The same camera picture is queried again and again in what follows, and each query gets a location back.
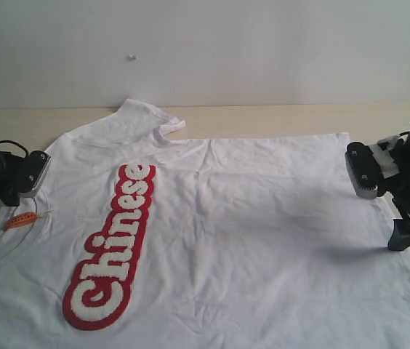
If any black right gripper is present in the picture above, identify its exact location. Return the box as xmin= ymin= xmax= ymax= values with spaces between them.
xmin=345 ymin=132 xmax=410 ymax=251

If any white t-shirt red Chinese patch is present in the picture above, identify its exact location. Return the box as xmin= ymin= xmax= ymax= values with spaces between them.
xmin=0 ymin=100 xmax=410 ymax=348

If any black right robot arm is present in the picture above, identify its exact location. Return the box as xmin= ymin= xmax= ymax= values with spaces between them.
xmin=345 ymin=130 xmax=410 ymax=252

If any orange size tag with string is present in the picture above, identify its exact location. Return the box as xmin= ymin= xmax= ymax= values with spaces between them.
xmin=3 ymin=209 xmax=54 ymax=232

